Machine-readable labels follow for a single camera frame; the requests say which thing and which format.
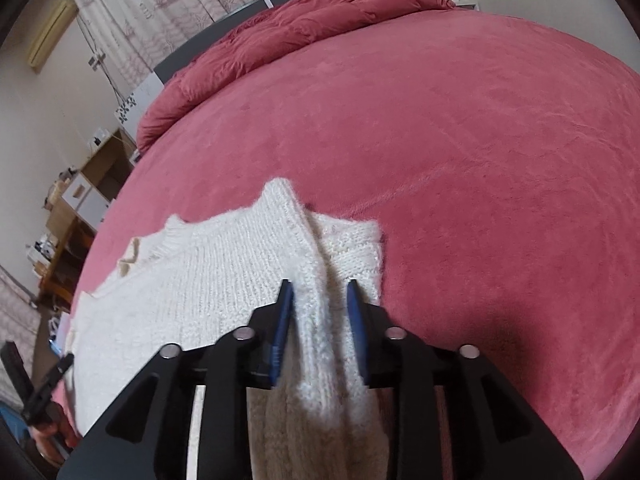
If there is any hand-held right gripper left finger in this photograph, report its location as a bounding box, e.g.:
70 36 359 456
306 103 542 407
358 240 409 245
57 280 296 480

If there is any red duvet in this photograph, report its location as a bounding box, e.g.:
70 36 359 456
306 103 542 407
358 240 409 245
136 0 456 153

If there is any printed curtain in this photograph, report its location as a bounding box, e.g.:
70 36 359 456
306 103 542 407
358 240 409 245
62 0 326 88

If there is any white knitted sweater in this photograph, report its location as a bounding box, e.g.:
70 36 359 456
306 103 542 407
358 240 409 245
62 177 396 480

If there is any white cabinet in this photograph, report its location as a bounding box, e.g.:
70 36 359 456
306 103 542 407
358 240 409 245
60 170 118 226

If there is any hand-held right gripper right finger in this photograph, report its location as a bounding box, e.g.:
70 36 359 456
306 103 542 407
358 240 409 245
346 280 583 480

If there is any pink fleece blanket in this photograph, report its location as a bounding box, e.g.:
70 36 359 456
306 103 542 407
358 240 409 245
50 7 640 480

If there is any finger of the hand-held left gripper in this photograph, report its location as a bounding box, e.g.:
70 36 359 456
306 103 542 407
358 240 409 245
0 341 33 403
22 352 76 423

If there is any dark grey headboard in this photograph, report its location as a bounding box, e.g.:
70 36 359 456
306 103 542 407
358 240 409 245
152 0 393 88

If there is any person's left hand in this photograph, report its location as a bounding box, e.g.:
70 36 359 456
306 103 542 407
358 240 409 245
30 407 81 463

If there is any wooden desk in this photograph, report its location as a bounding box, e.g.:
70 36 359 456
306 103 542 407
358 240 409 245
25 127 138 306

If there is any cream air conditioner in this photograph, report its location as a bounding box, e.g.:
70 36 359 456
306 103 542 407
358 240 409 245
26 0 80 72

